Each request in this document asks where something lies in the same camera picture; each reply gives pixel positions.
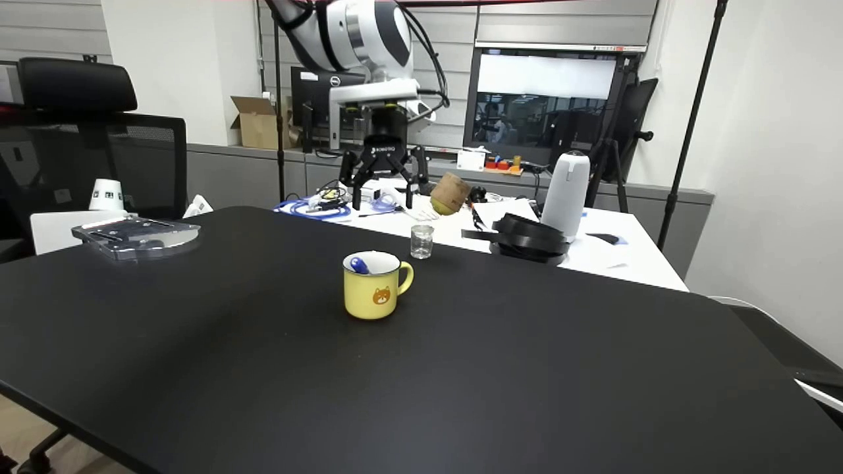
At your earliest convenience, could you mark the black monitor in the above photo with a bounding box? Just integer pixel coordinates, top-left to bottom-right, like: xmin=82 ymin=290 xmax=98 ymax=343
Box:
xmin=290 ymin=66 xmax=367 ymax=151

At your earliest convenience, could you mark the stand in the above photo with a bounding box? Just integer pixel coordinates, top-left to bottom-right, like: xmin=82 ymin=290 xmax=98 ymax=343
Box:
xmin=271 ymin=0 xmax=286 ymax=203
xmin=657 ymin=0 xmax=730 ymax=252

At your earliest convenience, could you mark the large wall screen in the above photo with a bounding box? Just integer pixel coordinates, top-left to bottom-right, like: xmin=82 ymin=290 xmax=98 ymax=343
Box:
xmin=462 ymin=46 xmax=628 ymax=167

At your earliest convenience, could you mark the white table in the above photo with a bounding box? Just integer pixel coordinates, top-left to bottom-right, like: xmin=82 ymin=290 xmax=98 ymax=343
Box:
xmin=273 ymin=190 xmax=690 ymax=293

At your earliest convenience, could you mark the black office chair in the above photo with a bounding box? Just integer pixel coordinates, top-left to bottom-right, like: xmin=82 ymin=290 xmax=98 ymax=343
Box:
xmin=0 ymin=57 xmax=189 ymax=259

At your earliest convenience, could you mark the coil of blue cable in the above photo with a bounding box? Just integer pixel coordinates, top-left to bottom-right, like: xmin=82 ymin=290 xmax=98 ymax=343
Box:
xmin=274 ymin=196 xmax=353 ymax=221

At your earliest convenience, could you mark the cardboard box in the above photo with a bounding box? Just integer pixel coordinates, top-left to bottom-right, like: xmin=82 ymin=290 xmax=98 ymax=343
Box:
xmin=229 ymin=95 xmax=298 ymax=151

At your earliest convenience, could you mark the white cylinder speaker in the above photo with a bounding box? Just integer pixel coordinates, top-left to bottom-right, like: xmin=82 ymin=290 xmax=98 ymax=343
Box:
xmin=541 ymin=151 xmax=592 ymax=242

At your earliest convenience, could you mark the black strap roll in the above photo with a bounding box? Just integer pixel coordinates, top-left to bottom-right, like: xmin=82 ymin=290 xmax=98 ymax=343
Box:
xmin=460 ymin=212 xmax=573 ymax=265

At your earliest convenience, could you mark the white paper cup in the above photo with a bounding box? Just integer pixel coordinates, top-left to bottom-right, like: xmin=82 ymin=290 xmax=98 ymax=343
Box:
xmin=88 ymin=178 xmax=125 ymax=212

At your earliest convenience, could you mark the yellow mug with bear print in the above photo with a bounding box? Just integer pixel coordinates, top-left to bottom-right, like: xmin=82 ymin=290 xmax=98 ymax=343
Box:
xmin=342 ymin=251 xmax=415 ymax=321

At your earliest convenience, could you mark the row of coloured toy blocks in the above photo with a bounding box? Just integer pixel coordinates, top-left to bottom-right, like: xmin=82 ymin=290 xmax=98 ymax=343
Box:
xmin=483 ymin=155 xmax=525 ymax=176

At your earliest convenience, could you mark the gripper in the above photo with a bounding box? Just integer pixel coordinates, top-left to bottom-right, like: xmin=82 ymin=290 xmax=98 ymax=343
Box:
xmin=339 ymin=105 xmax=430 ymax=211

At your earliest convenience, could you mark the wooden cup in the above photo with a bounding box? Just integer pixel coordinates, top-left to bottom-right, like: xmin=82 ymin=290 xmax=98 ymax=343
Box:
xmin=429 ymin=172 xmax=472 ymax=217

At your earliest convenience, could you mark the grey metal plate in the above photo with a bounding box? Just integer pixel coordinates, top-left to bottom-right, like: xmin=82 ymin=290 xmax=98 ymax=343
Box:
xmin=70 ymin=213 xmax=202 ymax=261

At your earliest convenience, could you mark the small clear glass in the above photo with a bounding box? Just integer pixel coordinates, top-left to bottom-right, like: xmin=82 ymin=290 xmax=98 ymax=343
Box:
xmin=410 ymin=224 xmax=435 ymax=260

